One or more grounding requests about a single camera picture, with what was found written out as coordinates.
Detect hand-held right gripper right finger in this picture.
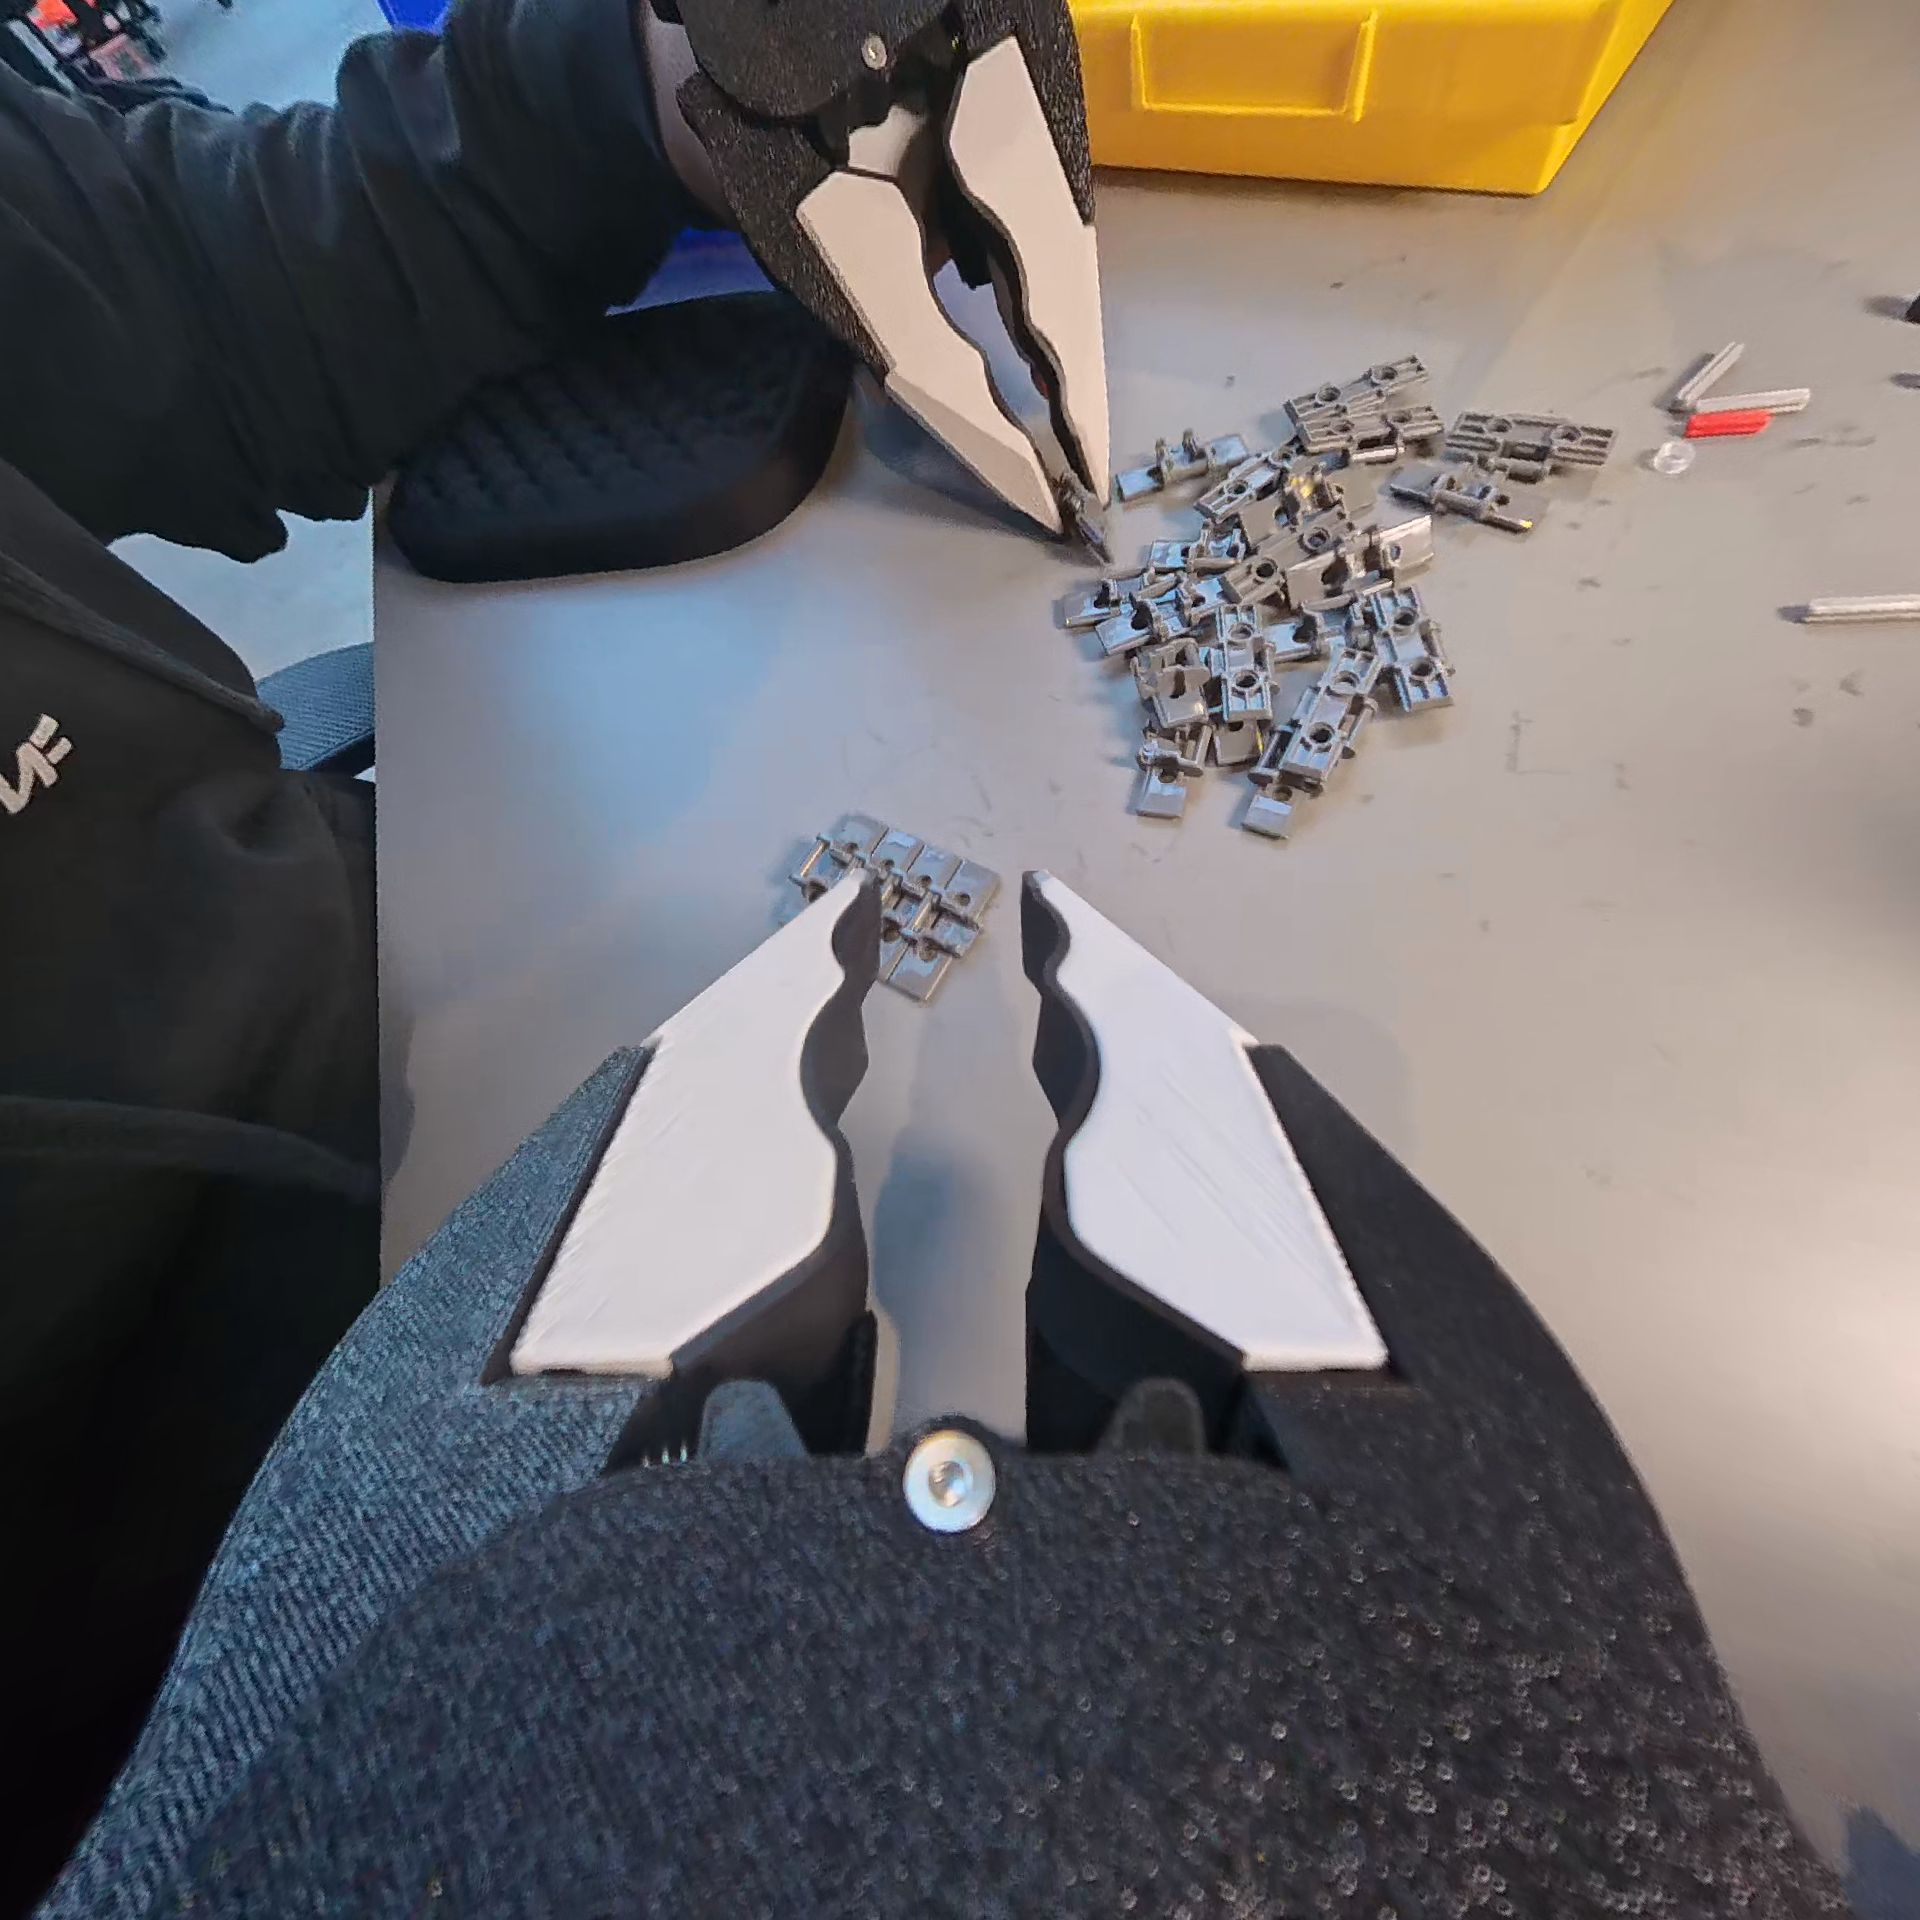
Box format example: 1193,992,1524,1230
1019,871,1390,1373

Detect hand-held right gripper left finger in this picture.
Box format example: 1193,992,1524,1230
509,874,885,1378

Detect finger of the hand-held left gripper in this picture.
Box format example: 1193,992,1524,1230
796,116,1070,541
942,31,1115,510

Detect yellow plastic bin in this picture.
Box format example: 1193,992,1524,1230
1067,0,1679,200

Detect assembled grey track chain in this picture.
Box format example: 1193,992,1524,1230
777,813,1004,1004

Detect pile of grey track links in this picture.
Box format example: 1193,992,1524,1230
1054,355,1623,840

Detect person's left forearm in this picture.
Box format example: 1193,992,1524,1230
0,0,722,565

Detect grey desk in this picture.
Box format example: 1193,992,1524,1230
367,0,1920,1853

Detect person's black hooded sweater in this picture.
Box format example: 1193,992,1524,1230
0,456,383,1892

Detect pile of small black red pins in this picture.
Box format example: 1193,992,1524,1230
1657,292,1920,627

